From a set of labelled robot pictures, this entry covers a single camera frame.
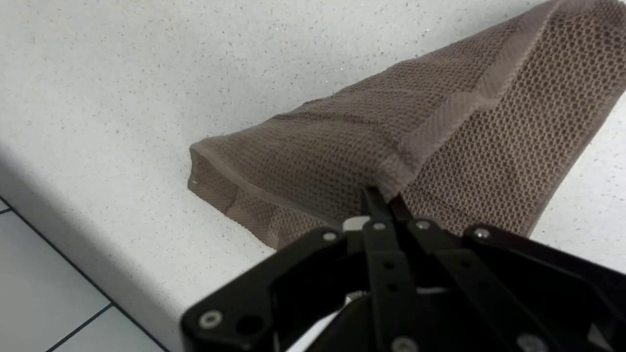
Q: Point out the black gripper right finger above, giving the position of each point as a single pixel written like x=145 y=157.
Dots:
x=509 y=287

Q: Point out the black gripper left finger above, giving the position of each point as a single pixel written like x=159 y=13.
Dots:
x=384 y=275

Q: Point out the brown waffle-weave towel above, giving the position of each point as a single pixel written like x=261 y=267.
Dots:
x=456 y=111

